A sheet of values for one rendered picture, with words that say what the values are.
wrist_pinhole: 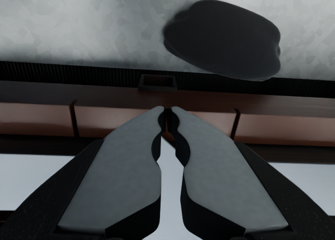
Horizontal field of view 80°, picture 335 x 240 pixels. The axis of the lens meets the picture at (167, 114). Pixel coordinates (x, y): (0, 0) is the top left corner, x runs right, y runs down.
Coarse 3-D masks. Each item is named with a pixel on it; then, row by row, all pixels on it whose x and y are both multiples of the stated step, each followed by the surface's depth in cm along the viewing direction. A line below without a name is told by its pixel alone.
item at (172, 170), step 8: (160, 160) 21; (168, 160) 21; (176, 160) 21; (168, 168) 22; (176, 168) 22; (168, 176) 23; (176, 176) 23; (168, 184) 23; (176, 184) 23; (168, 192) 24; (176, 192) 24
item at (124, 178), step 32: (128, 128) 9; (160, 128) 10; (96, 160) 7; (128, 160) 8; (96, 192) 6; (128, 192) 6; (160, 192) 6; (64, 224) 5; (96, 224) 5; (128, 224) 6
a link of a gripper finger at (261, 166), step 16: (240, 144) 9; (256, 160) 8; (272, 176) 7; (272, 192) 6; (288, 192) 7; (304, 192) 7; (288, 208) 6; (304, 208) 6; (320, 208) 6; (304, 224) 6; (320, 224) 6
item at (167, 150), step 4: (164, 140) 20; (164, 144) 20; (168, 144) 20; (164, 148) 21; (168, 148) 21; (172, 148) 21; (164, 152) 21; (168, 152) 21; (172, 152) 21; (160, 156) 21; (164, 156) 21; (168, 156) 21; (172, 156) 21
